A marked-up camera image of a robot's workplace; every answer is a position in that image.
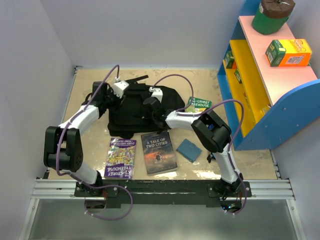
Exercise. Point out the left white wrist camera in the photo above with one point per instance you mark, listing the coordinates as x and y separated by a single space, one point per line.
119 88

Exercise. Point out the small green box shelf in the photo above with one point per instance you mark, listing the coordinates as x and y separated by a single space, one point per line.
229 60
238 76

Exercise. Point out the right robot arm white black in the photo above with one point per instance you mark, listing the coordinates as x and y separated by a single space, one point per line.
213 133

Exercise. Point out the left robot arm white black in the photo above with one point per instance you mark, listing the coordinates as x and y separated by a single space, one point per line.
63 149

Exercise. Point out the orange green crayon box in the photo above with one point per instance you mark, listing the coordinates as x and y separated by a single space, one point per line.
288 53

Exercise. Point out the purple 52-storey treehouse book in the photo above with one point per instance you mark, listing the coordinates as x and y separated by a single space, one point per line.
120 158

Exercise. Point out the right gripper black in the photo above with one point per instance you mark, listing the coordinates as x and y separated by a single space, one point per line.
160 103

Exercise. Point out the blue pencil case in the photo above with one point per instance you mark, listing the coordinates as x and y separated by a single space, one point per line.
211 157

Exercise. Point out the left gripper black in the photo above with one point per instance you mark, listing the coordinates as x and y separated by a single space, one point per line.
118 100

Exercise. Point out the green brown cylinder container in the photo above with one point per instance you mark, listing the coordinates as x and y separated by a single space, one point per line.
271 15

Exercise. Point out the green 104-storey treehouse book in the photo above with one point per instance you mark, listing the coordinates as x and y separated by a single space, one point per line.
197 105

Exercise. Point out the aluminium rail frame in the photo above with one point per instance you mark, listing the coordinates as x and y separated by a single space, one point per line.
270 214

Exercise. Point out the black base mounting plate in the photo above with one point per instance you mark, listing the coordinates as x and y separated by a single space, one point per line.
210 193

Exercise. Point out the blue leather wallet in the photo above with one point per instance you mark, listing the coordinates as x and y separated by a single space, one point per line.
189 150

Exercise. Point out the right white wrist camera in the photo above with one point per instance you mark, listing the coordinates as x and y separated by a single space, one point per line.
157 93

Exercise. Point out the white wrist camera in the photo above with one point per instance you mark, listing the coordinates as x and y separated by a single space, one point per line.
119 88
157 93

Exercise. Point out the tale of two cities book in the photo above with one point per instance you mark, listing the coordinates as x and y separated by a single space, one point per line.
159 154

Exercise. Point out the small green box upper shelf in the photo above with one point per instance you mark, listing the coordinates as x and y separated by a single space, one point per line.
229 60

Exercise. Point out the black student backpack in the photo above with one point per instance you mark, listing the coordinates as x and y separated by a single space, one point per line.
129 116

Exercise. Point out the small green box lower shelf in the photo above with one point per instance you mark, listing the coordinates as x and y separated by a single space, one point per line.
238 76

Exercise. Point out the colourful wooden shelf unit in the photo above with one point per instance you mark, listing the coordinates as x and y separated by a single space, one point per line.
278 101

